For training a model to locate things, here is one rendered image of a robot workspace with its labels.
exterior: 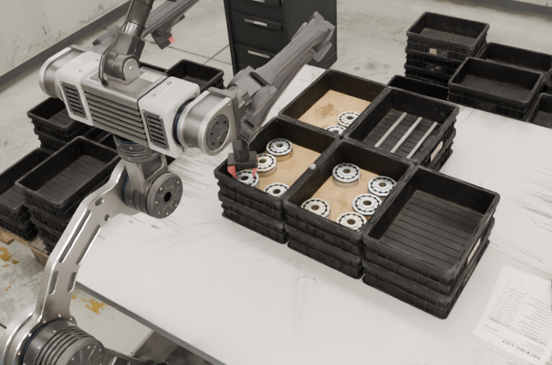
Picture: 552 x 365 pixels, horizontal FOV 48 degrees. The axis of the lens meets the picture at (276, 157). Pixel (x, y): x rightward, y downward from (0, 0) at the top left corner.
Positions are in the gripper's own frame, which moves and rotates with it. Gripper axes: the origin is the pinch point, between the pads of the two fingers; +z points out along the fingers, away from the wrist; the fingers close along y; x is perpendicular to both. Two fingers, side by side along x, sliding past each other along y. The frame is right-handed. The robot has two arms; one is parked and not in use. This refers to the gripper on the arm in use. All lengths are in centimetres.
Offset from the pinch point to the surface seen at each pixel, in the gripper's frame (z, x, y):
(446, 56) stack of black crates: 38, -133, -111
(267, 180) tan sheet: 4.2, -1.7, -8.0
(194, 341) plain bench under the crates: 17, 56, 17
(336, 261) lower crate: 12.4, 32.4, -29.7
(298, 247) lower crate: 13.5, 23.6, -17.5
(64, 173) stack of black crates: 39, -57, 90
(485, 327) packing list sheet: 16, 59, -72
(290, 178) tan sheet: 4.1, -1.6, -16.6
